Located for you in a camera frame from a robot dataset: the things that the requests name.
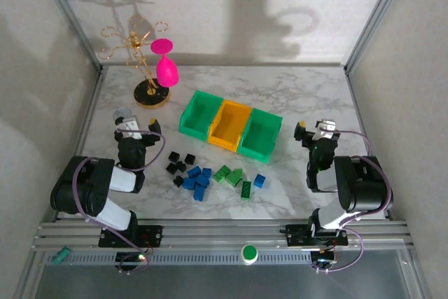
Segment green plug connector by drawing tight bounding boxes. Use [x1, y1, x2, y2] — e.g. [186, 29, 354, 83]
[50, 245, 71, 267]

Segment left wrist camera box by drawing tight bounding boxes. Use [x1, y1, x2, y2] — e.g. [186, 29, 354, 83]
[116, 116, 143, 140]

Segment green sloped lego brick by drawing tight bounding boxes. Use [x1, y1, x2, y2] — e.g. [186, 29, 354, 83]
[225, 168, 244, 188]

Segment yellow plastic bin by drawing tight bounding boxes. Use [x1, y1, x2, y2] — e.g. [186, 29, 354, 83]
[206, 99, 253, 153]

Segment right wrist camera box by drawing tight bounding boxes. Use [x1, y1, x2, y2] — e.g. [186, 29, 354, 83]
[314, 119, 337, 141]

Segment aluminium table side rail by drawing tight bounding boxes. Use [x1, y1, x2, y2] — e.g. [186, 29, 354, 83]
[344, 67, 392, 219]
[52, 67, 108, 223]

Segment green bin beside black bricks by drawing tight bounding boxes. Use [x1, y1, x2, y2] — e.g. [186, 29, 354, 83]
[178, 90, 225, 143]

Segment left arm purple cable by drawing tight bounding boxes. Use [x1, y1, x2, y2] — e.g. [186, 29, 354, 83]
[73, 129, 167, 275]

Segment green bin with blue bricks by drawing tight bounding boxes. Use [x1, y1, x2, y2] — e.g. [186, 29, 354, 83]
[236, 107, 284, 164]

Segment green square lego brick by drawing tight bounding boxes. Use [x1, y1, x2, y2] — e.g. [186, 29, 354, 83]
[213, 165, 230, 183]

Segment green push button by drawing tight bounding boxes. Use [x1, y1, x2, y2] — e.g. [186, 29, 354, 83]
[240, 244, 259, 266]

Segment slotted grey cable duct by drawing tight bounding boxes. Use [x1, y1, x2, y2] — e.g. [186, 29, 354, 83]
[41, 251, 314, 265]

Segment aluminium frame post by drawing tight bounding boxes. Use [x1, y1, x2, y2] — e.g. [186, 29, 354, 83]
[344, 0, 416, 73]
[33, 0, 106, 73]

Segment gold wire glass rack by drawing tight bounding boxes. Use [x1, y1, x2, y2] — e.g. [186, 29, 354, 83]
[97, 13, 172, 109]

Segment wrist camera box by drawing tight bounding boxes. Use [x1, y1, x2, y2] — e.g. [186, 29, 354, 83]
[116, 116, 143, 140]
[314, 119, 337, 141]

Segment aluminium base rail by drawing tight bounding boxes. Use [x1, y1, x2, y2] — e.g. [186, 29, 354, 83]
[31, 220, 416, 253]

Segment pink wine glass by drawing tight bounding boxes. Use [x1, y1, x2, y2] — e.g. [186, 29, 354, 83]
[150, 38, 180, 89]

